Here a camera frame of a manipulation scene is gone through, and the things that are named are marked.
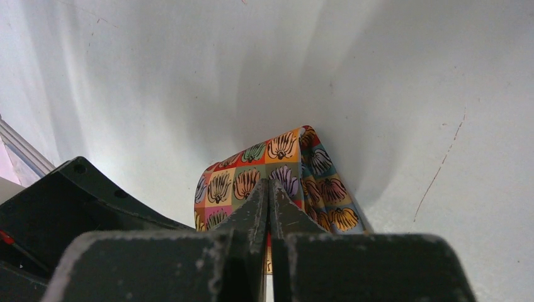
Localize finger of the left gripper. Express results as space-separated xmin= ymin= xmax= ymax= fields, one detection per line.
xmin=1 ymin=157 xmax=190 ymax=301

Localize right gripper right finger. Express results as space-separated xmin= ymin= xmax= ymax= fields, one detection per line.
xmin=268 ymin=181 xmax=475 ymax=301

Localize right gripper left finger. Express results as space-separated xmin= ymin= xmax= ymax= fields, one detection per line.
xmin=43 ymin=179 xmax=268 ymax=301

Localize colourful patterned tie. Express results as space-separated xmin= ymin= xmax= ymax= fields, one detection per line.
xmin=193 ymin=125 xmax=372 ymax=274

